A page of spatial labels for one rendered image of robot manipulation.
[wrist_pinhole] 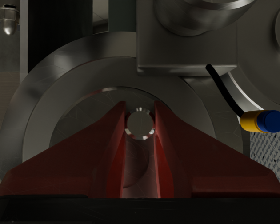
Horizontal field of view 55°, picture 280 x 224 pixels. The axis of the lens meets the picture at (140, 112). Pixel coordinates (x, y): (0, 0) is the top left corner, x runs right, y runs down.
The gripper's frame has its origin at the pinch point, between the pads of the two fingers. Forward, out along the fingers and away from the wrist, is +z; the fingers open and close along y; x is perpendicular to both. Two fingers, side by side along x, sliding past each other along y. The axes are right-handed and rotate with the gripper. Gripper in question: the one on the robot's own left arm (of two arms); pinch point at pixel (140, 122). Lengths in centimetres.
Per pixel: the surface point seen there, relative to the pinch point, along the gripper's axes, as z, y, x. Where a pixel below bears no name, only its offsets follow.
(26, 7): 7.8, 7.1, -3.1
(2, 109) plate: 30.4, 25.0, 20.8
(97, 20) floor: 325, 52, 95
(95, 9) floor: 299, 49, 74
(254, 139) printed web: 19.5, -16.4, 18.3
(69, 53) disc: 5.6, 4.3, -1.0
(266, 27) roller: 7.2, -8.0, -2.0
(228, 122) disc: 3.1, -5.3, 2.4
